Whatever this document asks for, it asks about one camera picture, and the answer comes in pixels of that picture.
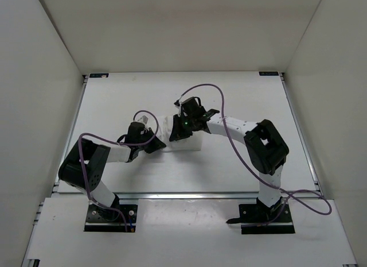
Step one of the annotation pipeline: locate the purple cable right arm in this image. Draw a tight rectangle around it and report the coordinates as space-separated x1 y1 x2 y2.
180 83 333 216

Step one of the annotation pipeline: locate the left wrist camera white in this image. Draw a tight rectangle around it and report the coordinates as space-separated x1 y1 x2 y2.
135 115 149 126

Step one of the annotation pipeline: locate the aluminium front table rail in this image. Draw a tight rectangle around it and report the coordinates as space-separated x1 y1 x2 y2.
51 191 318 200

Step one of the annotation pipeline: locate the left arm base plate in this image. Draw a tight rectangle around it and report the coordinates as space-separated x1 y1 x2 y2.
84 204 138 233

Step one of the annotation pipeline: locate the blue label corner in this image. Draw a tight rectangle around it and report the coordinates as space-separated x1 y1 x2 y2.
89 73 109 78
259 71 279 76

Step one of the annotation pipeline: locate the blue label right corner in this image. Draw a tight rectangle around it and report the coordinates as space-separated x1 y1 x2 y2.
259 71 279 76

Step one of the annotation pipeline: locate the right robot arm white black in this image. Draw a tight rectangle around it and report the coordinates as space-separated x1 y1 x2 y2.
169 96 289 222

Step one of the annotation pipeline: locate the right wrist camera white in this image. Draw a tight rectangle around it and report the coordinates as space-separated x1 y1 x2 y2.
174 99 182 117

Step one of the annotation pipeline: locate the white pleated skirt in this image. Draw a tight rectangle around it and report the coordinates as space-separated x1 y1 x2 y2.
157 116 203 152

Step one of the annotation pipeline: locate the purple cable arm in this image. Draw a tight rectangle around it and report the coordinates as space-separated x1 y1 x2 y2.
77 110 161 232
180 83 333 216

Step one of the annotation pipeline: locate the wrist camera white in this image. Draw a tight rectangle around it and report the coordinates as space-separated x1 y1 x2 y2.
174 99 182 117
135 115 149 126

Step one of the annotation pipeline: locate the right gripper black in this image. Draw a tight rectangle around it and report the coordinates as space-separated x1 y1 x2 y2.
170 114 196 142

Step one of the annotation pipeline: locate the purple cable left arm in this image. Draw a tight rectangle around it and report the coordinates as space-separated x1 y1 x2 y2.
77 110 161 232

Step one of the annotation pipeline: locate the blue label left corner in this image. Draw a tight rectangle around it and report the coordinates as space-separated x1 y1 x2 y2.
89 73 109 78

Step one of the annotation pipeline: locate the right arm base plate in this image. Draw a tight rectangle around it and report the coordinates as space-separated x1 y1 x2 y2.
226 204 295 234

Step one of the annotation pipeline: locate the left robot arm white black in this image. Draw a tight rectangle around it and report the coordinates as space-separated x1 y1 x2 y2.
58 122 166 220

